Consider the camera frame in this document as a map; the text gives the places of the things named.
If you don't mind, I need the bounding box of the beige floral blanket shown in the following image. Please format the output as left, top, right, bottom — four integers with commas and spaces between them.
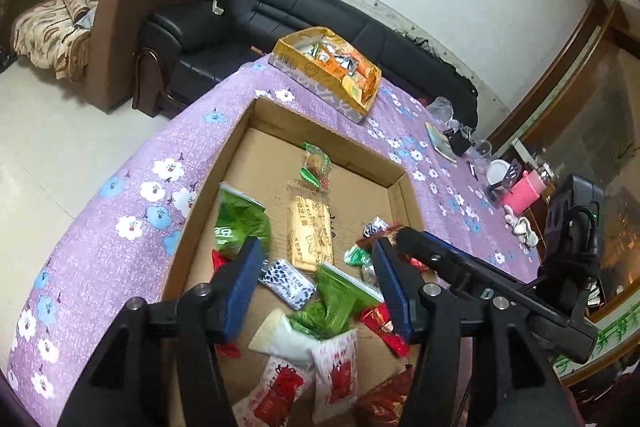
11, 0, 103, 83

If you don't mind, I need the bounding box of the green pastry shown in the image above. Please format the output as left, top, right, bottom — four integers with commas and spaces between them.
299, 142, 333, 193

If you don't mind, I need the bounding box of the yellow tray box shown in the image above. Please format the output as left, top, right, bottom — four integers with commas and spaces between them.
270, 26, 382, 124

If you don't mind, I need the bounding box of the green booklet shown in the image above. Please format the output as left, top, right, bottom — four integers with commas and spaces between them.
425, 121, 458, 164

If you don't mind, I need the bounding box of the purple floral tablecloth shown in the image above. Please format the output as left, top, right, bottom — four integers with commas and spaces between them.
0, 57, 543, 427

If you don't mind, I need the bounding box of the large green snack bag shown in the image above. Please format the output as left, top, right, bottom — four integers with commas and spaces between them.
214, 183, 273, 260

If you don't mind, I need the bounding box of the black leather sofa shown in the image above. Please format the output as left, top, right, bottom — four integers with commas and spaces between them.
132, 0, 480, 130

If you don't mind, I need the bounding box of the large red snack bag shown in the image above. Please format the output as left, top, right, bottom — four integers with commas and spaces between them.
352, 364, 416, 427

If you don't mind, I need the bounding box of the small green candy packet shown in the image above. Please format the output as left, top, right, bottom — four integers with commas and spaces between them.
344, 244, 373, 268

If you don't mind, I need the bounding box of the blue white patterned packet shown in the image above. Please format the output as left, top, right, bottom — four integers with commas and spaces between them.
257, 258, 317, 312

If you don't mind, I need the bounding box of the pink holder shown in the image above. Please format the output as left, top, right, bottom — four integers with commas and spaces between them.
501, 170, 548, 215

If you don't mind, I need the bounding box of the white plush toy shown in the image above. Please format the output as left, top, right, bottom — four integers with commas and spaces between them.
504, 204, 541, 248

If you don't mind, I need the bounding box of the small red snack packet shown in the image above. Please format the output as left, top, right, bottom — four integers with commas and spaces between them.
211, 248, 231, 278

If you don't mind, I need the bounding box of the black box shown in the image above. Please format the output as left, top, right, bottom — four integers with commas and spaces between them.
442, 124, 475, 155

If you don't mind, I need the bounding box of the clear plastic bag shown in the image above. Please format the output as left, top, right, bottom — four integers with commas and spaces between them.
426, 96, 455, 123

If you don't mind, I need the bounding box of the cream snack packet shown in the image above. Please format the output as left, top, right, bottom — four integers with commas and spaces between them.
247, 307, 321, 365

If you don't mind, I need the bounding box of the white and red snack packet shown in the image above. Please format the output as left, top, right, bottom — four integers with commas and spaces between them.
310, 329, 360, 425
232, 356, 316, 427

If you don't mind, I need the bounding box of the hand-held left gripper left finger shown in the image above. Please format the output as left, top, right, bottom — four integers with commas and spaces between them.
57, 237, 267, 427

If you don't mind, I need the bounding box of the cardboard box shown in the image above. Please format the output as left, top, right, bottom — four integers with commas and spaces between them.
160, 96, 426, 427

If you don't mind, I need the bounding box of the clear glass jar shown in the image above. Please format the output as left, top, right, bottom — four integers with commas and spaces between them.
470, 138, 496, 165

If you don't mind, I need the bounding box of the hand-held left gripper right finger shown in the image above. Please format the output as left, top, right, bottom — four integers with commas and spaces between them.
371, 237, 577, 427

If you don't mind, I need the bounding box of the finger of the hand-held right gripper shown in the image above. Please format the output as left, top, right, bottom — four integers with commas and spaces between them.
395, 228, 540, 309

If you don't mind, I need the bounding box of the silver and red candy packet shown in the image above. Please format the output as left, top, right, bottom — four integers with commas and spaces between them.
360, 216, 401, 240

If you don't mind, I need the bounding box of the green snack packet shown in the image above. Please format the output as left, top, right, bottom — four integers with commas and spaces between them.
290, 262, 383, 342

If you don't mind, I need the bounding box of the tan biscuit packet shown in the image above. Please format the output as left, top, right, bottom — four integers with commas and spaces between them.
286, 180, 335, 273

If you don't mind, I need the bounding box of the wooden cabinet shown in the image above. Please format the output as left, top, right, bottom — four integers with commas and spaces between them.
487, 0, 640, 388

